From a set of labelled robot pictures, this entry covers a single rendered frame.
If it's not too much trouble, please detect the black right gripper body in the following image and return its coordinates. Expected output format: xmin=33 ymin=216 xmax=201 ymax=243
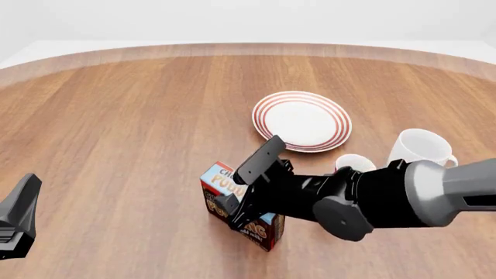
xmin=227 ymin=184 xmax=269 ymax=233

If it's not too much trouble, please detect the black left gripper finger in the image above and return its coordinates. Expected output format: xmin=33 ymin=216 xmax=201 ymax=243
xmin=0 ymin=172 xmax=43 ymax=234

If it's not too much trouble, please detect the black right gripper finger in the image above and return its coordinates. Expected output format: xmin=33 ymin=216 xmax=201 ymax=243
xmin=214 ymin=193 xmax=240 ymax=216

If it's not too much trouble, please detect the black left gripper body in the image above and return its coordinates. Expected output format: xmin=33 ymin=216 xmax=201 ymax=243
xmin=0 ymin=220 xmax=37 ymax=260

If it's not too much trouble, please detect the chocolate pudding box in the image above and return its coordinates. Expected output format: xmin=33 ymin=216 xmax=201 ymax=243
xmin=199 ymin=160 xmax=287 ymax=253

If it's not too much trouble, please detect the white plate with red rings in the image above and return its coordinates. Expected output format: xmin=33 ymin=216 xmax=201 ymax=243
xmin=251 ymin=91 xmax=353 ymax=153

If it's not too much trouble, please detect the small white mug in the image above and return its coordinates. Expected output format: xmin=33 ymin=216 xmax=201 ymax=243
xmin=333 ymin=153 xmax=377 ymax=174

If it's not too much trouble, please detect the large white mug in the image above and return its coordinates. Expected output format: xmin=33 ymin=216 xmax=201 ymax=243
xmin=387 ymin=128 xmax=460 ymax=170

